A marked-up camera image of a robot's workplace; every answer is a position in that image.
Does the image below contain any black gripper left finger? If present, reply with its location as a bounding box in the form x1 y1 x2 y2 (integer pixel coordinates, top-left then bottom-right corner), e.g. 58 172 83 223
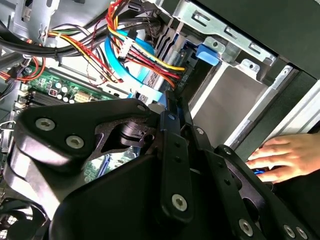
3 90 196 224

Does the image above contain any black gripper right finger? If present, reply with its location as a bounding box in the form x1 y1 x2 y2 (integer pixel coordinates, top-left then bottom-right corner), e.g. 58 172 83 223
179 96 313 240

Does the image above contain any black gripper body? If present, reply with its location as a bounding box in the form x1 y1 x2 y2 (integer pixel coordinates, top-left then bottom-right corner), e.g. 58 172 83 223
48 154 234 240

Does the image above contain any round black blue-ring tool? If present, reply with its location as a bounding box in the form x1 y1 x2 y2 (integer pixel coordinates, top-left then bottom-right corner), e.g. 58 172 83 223
251 165 275 179

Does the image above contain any blue data wire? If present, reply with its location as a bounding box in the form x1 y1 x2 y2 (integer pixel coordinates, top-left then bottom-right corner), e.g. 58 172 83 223
104 29 167 104

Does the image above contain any red orange yellow power wire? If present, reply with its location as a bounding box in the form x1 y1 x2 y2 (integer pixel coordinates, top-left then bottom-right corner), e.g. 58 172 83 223
106 0 190 90

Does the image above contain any hard disk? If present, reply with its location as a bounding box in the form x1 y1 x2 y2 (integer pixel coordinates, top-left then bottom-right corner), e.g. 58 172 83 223
172 33 222 73

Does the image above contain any person's bare hand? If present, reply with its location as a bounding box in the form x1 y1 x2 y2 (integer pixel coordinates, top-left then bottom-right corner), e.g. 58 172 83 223
246 133 320 185

